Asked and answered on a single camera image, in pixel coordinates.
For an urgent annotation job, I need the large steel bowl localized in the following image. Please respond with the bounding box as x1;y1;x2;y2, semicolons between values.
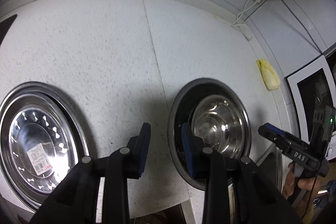
167;78;252;190

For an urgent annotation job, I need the steel plate with label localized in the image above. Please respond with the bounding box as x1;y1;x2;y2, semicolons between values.
1;81;89;211

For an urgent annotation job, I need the medium steel bowl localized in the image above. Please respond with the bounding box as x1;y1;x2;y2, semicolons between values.
191;94;247;159

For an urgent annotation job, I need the right hand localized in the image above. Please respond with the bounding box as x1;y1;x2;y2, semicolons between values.
282;162;321;202

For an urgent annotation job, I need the yellow sponge cloth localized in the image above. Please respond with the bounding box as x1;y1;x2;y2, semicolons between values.
256;59;281;91

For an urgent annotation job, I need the white microwave oven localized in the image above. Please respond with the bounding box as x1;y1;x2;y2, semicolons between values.
286;54;336;143

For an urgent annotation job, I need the black gas stove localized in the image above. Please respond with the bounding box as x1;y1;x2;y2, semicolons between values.
0;14;18;45

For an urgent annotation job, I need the black power cable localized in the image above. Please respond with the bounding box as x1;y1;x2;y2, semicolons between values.
267;0;325;55

